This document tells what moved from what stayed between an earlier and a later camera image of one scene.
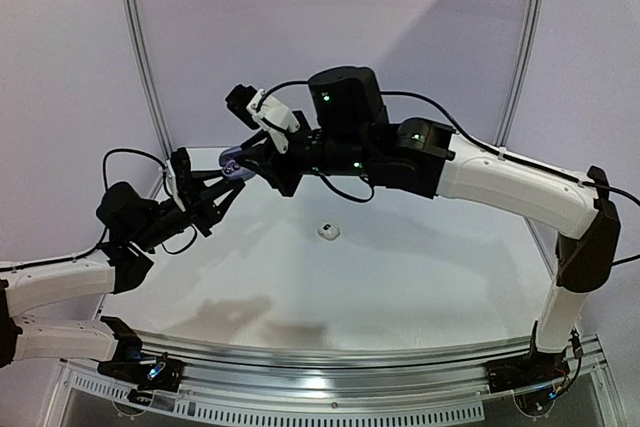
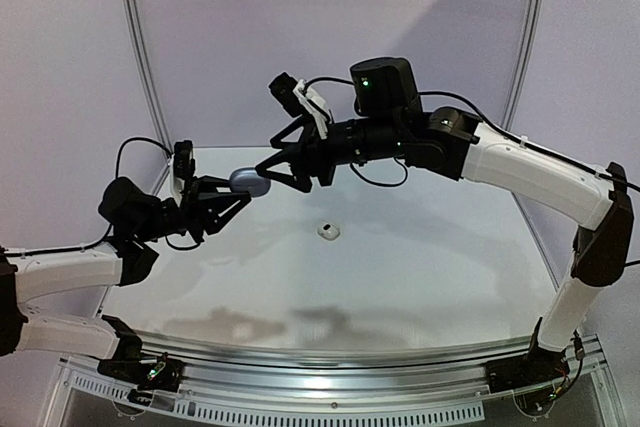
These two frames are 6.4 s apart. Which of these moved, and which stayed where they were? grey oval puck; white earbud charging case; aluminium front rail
Moved: grey oval puck
Stayed: white earbud charging case; aluminium front rail
